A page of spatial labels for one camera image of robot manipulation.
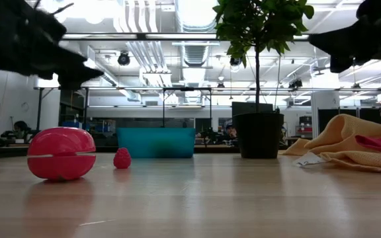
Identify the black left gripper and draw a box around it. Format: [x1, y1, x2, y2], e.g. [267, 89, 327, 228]
[0, 0, 105, 90]

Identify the red toy tomato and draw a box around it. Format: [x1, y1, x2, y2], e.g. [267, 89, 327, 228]
[26, 126, 97, 182]

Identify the blue plastic tupperware box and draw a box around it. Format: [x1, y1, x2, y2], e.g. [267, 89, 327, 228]
[116, 127, 196, 159]

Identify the person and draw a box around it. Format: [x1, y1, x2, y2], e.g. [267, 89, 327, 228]
[0, 120, 32, 145]
[223, 124, 239, 139]

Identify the green leafy plant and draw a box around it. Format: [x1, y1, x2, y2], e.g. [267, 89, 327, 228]
[212, 0, 316, 114]

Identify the yellow cloth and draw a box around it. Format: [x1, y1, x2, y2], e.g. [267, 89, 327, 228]
[282, 113, 381, 173]

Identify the small red raspberry toy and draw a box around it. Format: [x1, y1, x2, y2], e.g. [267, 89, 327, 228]
[112, 147, 132, 170]

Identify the black monitor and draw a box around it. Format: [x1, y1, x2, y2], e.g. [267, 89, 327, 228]
[232, 101, 274, 115]

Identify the white cloth label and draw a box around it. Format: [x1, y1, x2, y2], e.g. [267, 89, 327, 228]
[292, 151, 327, 168]

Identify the black plant pot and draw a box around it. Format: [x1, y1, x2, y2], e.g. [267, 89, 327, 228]
[232, 112, 285, 159]

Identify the black background frame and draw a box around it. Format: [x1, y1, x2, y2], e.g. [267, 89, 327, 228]
[161, 86, 213, 129]

